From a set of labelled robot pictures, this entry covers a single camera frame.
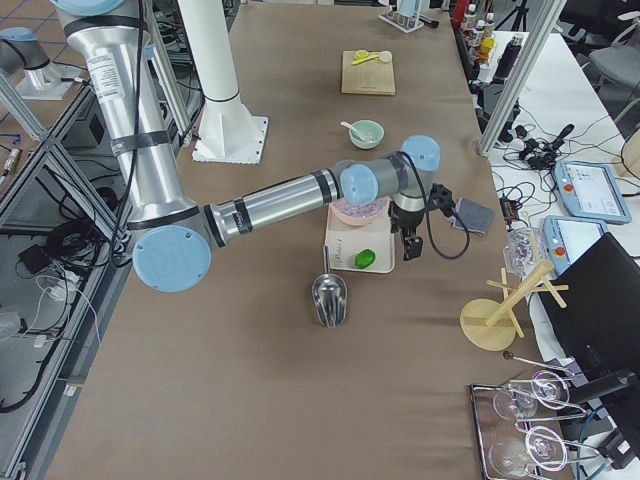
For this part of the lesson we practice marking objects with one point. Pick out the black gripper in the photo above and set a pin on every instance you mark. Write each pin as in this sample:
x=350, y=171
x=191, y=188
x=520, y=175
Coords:
x=407, y=221

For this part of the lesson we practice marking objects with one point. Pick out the pink bowl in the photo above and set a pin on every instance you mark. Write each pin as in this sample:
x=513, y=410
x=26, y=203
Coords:
x=353, y=221

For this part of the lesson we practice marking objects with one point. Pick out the white ceramic spoon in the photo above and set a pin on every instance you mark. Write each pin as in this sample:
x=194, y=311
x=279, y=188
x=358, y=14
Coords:
x=353, y=130

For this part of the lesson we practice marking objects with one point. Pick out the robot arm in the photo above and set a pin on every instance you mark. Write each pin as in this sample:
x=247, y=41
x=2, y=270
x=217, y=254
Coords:
x=270, y=146

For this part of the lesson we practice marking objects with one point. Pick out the pile of clear ice cubes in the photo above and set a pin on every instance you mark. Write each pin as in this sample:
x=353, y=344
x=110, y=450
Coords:
x=364, y=211

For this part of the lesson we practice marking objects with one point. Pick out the mint green bowl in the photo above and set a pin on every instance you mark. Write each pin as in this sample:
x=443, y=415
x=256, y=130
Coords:
x=369, y=134

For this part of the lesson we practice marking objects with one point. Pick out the metal ice scoop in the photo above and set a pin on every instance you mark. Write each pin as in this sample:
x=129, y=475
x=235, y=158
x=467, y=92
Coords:
x=329, y=293

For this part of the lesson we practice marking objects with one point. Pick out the yellow plastic spoon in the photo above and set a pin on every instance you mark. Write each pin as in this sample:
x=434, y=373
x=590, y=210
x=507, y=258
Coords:
x=370, y=57

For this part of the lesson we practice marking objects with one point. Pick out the green lime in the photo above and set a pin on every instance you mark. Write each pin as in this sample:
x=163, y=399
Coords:
x=364, y=259

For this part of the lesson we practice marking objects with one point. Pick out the cream rectangular tray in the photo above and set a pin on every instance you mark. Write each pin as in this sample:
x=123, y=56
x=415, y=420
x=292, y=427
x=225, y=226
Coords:
x=346, y=241

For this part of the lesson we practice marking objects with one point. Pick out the grey folded cloth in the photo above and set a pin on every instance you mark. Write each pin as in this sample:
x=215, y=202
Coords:
x=473, y=216

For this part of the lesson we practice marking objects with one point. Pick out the wooden cup stand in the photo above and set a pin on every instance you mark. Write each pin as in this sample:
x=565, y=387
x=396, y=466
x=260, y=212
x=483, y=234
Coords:
x=492, y=325

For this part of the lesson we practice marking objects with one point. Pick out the wooden cutting board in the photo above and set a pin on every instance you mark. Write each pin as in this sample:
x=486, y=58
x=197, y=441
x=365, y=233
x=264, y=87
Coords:
x=371, y=78

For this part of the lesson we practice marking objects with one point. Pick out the teach pendant tablet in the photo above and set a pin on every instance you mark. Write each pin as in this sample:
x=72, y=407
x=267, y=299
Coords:
x=589, y=190
x=568, y=238

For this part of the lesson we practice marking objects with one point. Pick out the white onion half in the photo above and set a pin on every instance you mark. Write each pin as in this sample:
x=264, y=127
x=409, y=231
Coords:
x=385, y=57

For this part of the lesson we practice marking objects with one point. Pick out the black water bottle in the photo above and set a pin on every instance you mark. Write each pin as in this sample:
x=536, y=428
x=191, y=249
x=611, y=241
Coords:
x=508, y=58

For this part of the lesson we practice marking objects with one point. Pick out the wine glass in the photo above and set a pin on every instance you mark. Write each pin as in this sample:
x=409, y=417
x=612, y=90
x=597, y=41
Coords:
x=538, y=453
x=520, y=399

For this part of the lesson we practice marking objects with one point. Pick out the black monitor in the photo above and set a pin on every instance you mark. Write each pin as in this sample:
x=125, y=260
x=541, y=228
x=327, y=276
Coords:
x=599, y=326

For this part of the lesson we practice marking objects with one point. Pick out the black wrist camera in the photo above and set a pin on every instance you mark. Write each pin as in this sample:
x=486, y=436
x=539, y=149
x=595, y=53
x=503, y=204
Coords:
x=440, y=198

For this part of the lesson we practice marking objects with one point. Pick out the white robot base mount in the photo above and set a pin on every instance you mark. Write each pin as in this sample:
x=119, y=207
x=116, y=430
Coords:
x=227, y=132

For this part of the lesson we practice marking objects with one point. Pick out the aluminium frame post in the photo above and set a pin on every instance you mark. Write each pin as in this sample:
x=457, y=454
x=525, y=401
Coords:
x=530, y=52

